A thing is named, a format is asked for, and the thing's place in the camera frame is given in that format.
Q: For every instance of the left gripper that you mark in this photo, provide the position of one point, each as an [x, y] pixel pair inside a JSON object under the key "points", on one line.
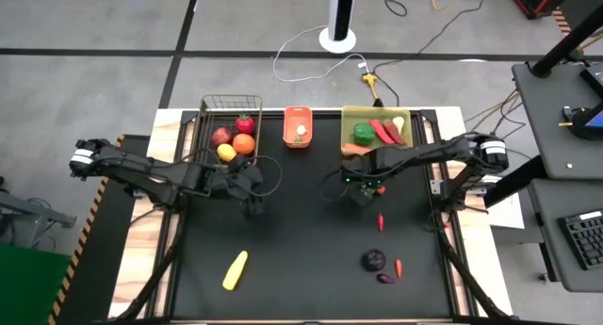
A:
{"points": [[240, 179]]}

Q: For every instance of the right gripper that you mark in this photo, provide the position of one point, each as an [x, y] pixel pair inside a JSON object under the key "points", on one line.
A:
{"points": [[367, 167]]}

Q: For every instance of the small red tomato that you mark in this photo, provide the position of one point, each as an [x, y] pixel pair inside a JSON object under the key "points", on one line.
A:
{"points": [[380, 190]]}

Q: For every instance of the small red chili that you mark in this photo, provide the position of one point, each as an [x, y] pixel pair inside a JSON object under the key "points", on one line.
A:
{"points": [[380, 222]]}

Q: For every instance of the long orange carrot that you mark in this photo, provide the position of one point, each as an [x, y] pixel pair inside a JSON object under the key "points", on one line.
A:
{"points": [[355, 149]]}

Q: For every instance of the green bell pepper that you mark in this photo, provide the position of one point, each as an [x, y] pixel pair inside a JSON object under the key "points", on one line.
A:
{"points": [[363, 134]]}

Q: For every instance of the yellow lemon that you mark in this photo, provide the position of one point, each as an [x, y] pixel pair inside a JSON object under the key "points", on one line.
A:
{"points": [[226, 152]]}

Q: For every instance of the orange fruit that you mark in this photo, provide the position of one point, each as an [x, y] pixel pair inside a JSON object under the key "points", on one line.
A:
{"points": [[243, 144]]}

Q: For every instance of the bright red pepper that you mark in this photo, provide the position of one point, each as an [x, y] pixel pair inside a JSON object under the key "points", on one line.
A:
{"points": [[380, 131]]}

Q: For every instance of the yellow corn cob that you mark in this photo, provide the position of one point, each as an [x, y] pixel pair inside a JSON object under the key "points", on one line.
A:
{"points": [[235, 271]]}

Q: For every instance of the long dark red pepper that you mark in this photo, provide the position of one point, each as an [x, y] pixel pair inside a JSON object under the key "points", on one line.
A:
{"points": [[395, 133]]}

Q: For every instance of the red apple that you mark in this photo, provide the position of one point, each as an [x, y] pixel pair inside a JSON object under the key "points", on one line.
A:
{"points": [[221, 136]]}

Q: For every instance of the beige garlic bulb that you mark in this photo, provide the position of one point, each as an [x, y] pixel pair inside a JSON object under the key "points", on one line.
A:
{"points": [[399, 122]]}

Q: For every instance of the small orange carrot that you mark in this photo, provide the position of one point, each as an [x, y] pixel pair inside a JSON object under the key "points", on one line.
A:
{"points": [[398, 268]]}

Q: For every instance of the red strawberry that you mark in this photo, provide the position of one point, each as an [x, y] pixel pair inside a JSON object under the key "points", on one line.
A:
{"points": [[245, 125]]}

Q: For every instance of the small purple eggplant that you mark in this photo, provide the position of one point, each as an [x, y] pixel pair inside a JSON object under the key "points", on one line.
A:
{"points": [[386, 279]]}

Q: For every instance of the white garlic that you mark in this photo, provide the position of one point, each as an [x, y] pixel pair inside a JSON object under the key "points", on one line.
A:
{"points": [[301, 129]]}

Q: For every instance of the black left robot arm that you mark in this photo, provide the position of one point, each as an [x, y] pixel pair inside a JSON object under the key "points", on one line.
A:
{"points": [[141, 167]]}

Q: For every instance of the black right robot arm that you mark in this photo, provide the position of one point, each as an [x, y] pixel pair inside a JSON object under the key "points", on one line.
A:
{"points": [[443, 151]]}

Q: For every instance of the yellow translucent plastic bin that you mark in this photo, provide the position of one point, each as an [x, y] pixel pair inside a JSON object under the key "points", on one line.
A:
{"points": [[348, 115]]}

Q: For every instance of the small orange plastic bin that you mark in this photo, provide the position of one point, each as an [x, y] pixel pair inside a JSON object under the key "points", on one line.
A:
{"points": [[298, 115]]}

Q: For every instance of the yellow extension plug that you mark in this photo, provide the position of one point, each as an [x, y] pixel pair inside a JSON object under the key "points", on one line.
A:
{"points": [[369, 80]]}

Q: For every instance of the white paper sheet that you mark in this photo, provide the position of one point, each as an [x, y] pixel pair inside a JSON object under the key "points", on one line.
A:
{"points": [[506, 214]]}

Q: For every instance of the black hazard striped platform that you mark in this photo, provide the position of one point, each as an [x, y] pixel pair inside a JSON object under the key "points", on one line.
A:
{"points": [[99, 268]]}

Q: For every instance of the black white tower stand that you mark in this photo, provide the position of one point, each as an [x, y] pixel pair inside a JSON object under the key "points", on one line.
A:
{"points": [[340, 9]]}

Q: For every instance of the dark grey desk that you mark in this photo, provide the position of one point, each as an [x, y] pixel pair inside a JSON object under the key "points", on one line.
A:
{"points": [[542, 127]]}

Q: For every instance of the grey metal stand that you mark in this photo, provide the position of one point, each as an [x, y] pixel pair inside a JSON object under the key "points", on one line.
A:
{"points": [[28, 212]]}

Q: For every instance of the black keyboard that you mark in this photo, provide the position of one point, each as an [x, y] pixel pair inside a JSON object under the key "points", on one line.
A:
{"points": [[584, 240]]}

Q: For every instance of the black device blue screen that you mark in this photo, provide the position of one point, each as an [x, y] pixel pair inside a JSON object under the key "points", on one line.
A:
{"points": [[584, 125]]}

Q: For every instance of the green floor mat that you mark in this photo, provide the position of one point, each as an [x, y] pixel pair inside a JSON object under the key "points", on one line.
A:
{"points": [[28, 287]]}

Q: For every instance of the black aluminium table frame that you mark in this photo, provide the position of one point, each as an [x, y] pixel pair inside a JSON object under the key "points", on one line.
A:
{"points": [[273, 112]]}

